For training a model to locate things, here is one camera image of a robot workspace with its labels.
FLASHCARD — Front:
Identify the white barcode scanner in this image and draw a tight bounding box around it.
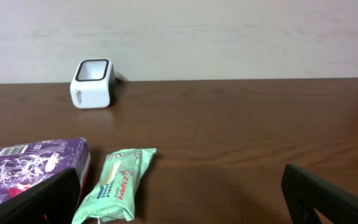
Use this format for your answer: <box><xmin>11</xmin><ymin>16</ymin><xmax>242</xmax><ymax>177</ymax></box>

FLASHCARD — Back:
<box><xmin>70</xmin><ymin>58</ymin><xmax>115</xmax><ymax>109</ymax></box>

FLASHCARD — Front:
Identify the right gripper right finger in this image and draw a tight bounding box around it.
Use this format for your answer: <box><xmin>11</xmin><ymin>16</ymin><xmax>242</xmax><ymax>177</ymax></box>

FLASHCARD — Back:
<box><xmin>281</xmin><ymin>164</ymin><xmax>358</xmax><ymax>223</ymax></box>

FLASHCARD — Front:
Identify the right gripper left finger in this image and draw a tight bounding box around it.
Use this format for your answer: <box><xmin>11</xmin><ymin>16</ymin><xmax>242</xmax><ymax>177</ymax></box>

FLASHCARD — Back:
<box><xmin>0</xmin><ymin>168</ymin><xmax>81</xmax><ymax>224</ymax></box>

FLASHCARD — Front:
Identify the purple snack packet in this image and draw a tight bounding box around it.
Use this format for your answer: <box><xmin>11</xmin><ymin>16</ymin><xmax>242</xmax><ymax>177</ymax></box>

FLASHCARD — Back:
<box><xmin>0</xmin><ymin>138</ymin><xmax>91</xmax><ymax>203</ymax></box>

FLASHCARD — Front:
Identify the green wet wipes packet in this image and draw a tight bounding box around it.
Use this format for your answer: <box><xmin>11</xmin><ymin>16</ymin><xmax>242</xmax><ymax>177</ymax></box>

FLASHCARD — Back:
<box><xmin>72</xmin><ymin>148</ymin><xmax>157</xmax><ymax>224</ymax></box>

